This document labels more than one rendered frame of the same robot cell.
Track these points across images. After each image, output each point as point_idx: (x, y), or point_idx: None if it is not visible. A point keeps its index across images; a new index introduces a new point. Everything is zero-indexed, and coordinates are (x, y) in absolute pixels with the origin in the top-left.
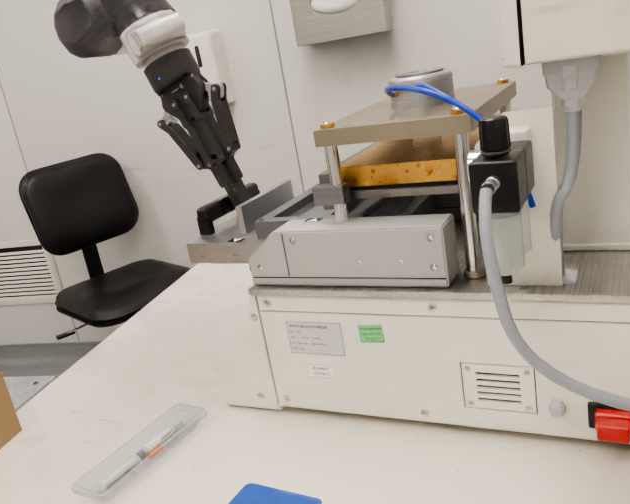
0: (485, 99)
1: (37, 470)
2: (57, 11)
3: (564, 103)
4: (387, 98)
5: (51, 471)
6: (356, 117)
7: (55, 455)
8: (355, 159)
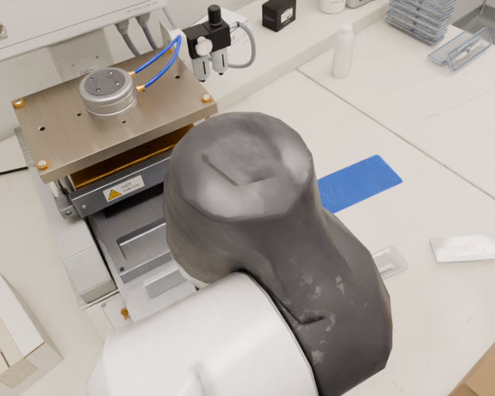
0: (115, 65)
1: (430, 321)
2: (383, 287)
3: (148, 21)
4: (54, 167)
5: (420, 313)
6: (166, 110)
7: (418, 331)
8: (174, 139)
